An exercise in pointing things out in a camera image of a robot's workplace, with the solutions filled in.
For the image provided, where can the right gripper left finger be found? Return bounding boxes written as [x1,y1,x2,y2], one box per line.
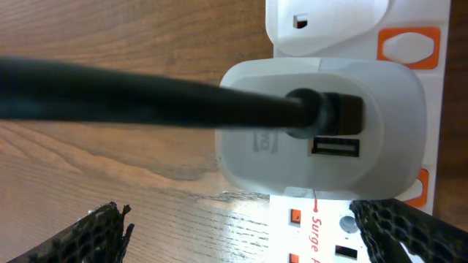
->
[8,202,135,263]

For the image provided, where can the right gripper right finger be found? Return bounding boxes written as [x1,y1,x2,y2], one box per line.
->
[350,199,467,263]

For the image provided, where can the black charging cable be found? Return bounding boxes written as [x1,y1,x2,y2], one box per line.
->
[0,56,365,140]

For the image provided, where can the white USB charger plug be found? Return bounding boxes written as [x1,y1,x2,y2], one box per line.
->
[215,57,427,200]

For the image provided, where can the white power strip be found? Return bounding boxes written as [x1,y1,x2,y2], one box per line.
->
[265,0,450,262]

